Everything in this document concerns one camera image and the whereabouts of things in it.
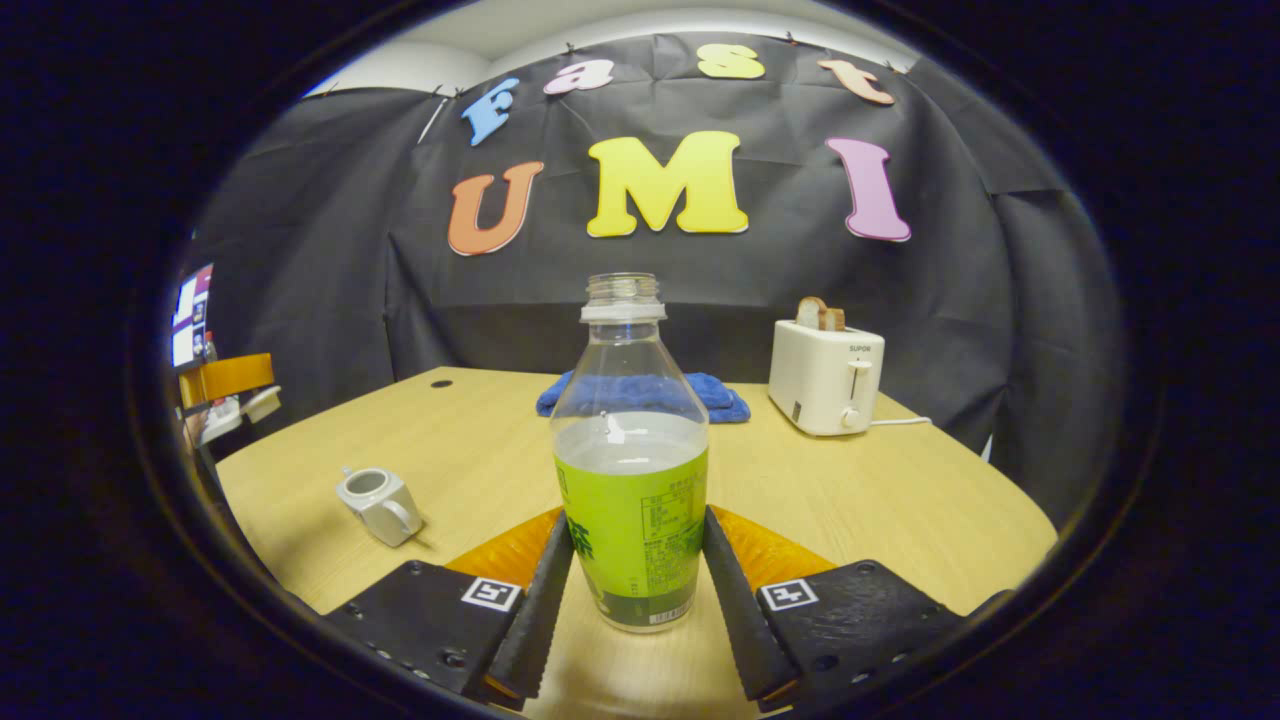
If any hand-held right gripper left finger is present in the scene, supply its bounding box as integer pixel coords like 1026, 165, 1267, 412
323, 507, 576, 713

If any white ceramic teacup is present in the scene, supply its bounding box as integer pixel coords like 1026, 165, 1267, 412
335, 466, 425, 548

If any toasted bread slice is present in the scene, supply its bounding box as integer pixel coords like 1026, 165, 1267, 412
796, 296, 847, 333

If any white side table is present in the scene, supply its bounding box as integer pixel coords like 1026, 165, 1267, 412
198, 398, 243, 446

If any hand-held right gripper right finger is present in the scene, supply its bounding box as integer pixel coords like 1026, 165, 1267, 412
702, 505, 967, 714

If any white toaster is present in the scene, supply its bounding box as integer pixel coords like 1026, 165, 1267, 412
768, 319, 886, 437

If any blue towel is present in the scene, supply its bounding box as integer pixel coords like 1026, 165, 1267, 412
536, 371, 752, 425

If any black backdrop cloth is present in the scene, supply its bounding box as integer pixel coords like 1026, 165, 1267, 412
185, 30, 1126, 531

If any green label water bottle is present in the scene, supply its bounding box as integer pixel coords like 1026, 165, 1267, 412
549, 272, 711, 634

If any computer monitor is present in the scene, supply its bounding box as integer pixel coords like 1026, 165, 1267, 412
171, 263, 214, 370

